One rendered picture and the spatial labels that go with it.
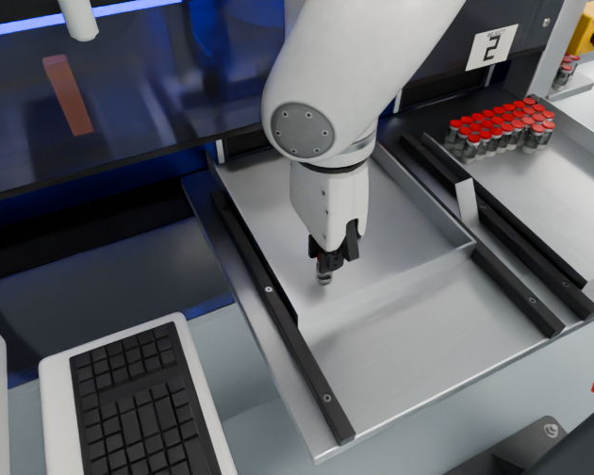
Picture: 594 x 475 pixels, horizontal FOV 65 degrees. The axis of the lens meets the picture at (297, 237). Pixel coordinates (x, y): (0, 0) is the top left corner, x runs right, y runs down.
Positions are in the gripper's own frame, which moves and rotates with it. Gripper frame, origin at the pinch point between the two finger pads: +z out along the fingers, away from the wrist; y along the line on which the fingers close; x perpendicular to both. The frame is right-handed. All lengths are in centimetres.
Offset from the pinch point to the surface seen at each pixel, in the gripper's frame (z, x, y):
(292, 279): 5.7, -3.8, -1.8
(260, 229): 5.4, -4.1, -11.9
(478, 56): -7.6, 38.2, -20.3
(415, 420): 94, 34, -2
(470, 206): 3.4, 24.0, -0.8
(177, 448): 11.3, -23.7, 10.1
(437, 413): 94, 41, -1
